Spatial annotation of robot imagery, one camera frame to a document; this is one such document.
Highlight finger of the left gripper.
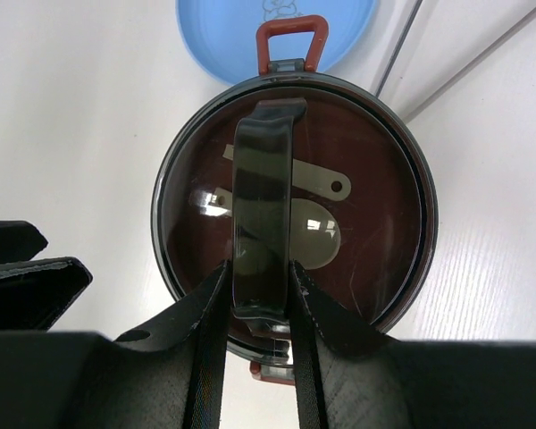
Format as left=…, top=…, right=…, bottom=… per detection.
left=0, top=220, right=93, bottom=331

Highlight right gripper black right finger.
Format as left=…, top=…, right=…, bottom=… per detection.
left=289, top=262, right=536, bottom=428

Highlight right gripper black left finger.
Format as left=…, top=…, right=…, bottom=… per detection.
left=0, top=261, right=231, bottom=428

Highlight red lid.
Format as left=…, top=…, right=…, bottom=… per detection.
left=156, top=87, right=437, bottom=329

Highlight grey lid with handle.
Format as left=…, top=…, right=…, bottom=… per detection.
left=151, top=15, right=438, bottom=385

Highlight long metal tongs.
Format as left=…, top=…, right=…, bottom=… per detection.
left=374, top=1, right=536, bottom=122

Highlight blue plate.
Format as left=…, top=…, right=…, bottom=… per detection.
left=177, top=0, right=378, bottom=85

